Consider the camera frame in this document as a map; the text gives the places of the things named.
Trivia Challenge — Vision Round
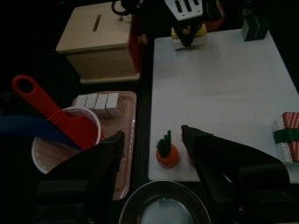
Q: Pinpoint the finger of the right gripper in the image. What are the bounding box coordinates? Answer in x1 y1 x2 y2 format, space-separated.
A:
189 17 205 46
173 18 193 49

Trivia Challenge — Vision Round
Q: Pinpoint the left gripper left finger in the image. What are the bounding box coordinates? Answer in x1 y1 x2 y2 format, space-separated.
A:
33 129 127 224

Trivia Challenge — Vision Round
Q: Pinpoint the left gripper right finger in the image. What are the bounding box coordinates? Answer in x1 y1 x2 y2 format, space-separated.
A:
181 124 299 224

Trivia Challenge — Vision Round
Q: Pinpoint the yellow egg sushi toy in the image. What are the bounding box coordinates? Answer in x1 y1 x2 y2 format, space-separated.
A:
170 23 210 51

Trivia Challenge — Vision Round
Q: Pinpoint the green seaweed sushi toy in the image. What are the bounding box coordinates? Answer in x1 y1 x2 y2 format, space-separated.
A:
240 13 272 42

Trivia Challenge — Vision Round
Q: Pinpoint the red striped shrimp sushi toy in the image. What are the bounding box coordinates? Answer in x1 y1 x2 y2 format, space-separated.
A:
272 111 299 164

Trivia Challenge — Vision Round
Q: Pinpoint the white cutting board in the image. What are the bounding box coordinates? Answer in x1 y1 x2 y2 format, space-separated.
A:
147 28 299 184

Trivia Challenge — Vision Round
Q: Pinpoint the white plastic cup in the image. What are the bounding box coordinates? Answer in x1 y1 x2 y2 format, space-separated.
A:
31 106 105 175

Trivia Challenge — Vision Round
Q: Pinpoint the orange toy carrot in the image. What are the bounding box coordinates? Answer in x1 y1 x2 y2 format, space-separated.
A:
155 129 182 169

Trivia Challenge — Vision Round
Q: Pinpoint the wooden slot box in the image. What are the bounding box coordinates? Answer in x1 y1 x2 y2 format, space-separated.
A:
55 1 145 85

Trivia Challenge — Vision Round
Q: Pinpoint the black frying pan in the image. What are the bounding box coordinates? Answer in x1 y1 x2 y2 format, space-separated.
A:
118 179 213 224

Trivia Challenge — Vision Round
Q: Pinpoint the pink plastic tray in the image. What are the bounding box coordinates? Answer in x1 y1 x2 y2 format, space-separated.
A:
70 90 139 201

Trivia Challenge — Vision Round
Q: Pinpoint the red toy spatula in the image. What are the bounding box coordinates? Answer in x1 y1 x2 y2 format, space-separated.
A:
11 74 105 152

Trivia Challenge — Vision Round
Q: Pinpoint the blue toy utensil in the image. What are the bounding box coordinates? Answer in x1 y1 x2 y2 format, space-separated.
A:
0 114 82 151

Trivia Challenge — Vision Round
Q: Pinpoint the white sliced block toy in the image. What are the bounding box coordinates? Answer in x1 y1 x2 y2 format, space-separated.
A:
73 92 126 119

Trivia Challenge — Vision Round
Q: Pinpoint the orange ring toy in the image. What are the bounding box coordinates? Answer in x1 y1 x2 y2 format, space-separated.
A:
204 0 228 32

